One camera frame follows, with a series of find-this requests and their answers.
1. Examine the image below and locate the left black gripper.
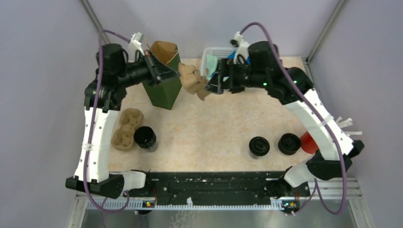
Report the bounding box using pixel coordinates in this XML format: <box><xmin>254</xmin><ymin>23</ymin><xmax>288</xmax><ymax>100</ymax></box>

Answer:
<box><xmin>117</xmin><ymin>48</ymin><xmax>180</xmax><ymax>87</ymax></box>

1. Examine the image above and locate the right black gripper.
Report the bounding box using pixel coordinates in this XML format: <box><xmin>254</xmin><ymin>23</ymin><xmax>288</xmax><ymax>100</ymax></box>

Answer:
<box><xmin>203</xmin><ymin>59</ymin><xmax>267</xmax><ymax>95</ymax></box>

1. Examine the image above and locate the cardboard cup carrier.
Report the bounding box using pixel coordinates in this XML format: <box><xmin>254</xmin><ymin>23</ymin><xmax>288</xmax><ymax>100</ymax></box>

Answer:
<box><xmin>111</xmin><ymin>108</ymin><xmax>144</xmax><ymax>152</ymax></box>
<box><xmin>178</xmin><ymin>63</ymin><xmax>211</xmax><ymax>101</ymax></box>

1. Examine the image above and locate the green brown paper bag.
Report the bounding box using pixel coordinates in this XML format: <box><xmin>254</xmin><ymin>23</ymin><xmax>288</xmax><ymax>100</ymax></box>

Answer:
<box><xmin>143</xmin><ymin>41</ymin><xmax>182</xmax><ymax>110</ymax></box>

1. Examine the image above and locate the dark coffee cup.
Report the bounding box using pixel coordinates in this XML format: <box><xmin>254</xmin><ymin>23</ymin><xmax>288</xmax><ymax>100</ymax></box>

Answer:
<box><xmin>249</xmin><ymin>136</ymin><xmax>270</xmax><ymax>160</ymax></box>
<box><xmin>134</xmin><ymin>126</ymin><xmax>158</xmax><ymax>152</ymax></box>

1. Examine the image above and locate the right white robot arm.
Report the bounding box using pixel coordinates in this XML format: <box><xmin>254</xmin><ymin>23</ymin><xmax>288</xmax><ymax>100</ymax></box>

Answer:
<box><xmin>201</xmin><ymin>40</ymin><xmax>364</xmax><ymax>196</ymax></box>

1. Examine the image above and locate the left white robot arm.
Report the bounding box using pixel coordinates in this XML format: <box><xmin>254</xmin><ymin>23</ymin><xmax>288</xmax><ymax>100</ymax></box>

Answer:
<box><xmin>65</xmin><ymin>43</ymin><xmax>180</xmax><ymax>199</ymax></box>

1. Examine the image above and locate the light green cloth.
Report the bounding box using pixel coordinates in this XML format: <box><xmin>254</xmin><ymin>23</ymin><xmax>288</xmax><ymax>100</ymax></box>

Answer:
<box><xmin>203</xmin><ymin>55</ymin><xmax>219</xmax><ymax>80</ymax></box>

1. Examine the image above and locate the white plastic basket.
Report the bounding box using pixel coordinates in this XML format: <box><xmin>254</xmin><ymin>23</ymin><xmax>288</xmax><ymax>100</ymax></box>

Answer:
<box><xmin>200</xmin><ymin>47</ymin><xmax>235</xmax><ymax>80</ymax></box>

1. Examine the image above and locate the blue cloth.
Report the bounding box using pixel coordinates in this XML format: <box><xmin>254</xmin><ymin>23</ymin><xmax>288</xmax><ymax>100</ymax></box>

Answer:
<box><xmin>227</xmin><ymin>51</ymin><xmax>236</xmax><ymax>59</ymax></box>

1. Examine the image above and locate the white cable duct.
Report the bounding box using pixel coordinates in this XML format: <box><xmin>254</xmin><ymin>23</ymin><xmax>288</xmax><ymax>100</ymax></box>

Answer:
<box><xmin>103</xmin><ymin>198</ymin><xmax>298</xmax><ymax>211</ymax></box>

